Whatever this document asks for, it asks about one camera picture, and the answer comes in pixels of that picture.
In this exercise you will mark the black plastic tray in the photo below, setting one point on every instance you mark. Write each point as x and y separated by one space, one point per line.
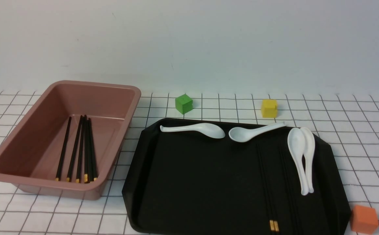
186 183

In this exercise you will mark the pink plastic bin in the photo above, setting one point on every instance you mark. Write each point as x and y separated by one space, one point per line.
30 154

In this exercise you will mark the white ceramic spoon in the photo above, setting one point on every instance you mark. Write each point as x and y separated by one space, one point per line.
207 129
309 155
243 135
296 147

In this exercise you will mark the yellow foam cube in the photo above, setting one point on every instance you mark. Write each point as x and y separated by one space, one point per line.
269 108

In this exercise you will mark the black chopstick in bin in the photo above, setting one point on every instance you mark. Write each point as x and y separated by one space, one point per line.
75 147
63 151
86 154
93 155
80 151

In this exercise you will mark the white ceramic spoon middle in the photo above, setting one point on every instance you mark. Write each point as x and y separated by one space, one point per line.
243 135

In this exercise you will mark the orange foam cube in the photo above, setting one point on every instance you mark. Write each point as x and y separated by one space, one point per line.
364 219

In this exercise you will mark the black chopstick gold band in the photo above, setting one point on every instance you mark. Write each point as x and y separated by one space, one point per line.
266 192
270 195

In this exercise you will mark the white ceramic spoon inner right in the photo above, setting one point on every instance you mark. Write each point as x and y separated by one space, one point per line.
296 147

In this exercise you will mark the white ceramic spoon far left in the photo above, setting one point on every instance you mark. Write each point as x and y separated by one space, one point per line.
207 129

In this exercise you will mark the white ceramic spoon outer right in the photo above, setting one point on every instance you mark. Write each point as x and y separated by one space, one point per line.
309 155

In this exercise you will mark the green foam cube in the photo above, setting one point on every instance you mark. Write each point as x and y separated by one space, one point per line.
183 104

